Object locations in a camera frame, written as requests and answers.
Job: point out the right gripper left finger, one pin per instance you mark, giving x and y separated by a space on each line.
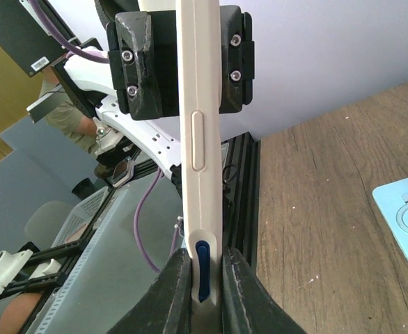
166 306

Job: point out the beige phone case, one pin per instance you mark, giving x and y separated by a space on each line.
199 86

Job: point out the light blue cable duct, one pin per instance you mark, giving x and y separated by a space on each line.
111 276

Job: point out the grey chair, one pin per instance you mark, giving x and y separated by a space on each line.
44 225

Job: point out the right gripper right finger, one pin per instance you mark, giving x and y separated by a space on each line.
247 307

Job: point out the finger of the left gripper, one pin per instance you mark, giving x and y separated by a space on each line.
237 59
144 63

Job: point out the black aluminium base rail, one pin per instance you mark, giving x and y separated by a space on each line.
241 174

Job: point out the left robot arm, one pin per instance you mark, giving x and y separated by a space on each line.
85 76

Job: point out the phone with black screen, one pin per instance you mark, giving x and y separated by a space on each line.
204 262

